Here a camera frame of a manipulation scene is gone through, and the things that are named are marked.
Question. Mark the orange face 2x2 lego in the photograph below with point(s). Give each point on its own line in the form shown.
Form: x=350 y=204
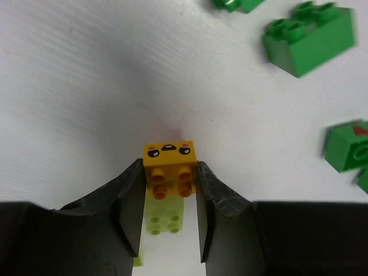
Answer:
x=170 y=169

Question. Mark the green lego brick center-right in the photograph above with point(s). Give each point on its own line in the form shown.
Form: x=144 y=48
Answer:
x=311 y=36

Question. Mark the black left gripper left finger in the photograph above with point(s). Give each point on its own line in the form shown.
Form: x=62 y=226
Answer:
x=98 y=234

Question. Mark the green 2x2 lego near gripper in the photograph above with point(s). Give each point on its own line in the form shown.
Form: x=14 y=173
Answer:
x=346 y=146

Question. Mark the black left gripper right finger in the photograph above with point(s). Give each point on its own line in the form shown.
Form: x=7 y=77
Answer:
x=242 y=237

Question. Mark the lime green 2x2 lego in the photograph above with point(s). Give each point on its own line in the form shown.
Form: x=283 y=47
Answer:
x=139 y=260

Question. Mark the green lego brick center-left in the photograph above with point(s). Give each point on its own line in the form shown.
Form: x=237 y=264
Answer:
x=232 y=5

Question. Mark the pale green 2x2 lego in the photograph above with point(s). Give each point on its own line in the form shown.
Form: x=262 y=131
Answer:
x=163 y=215

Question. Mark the green 2x4 lego brick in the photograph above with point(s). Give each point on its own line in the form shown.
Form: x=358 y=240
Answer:
x=362 y=180

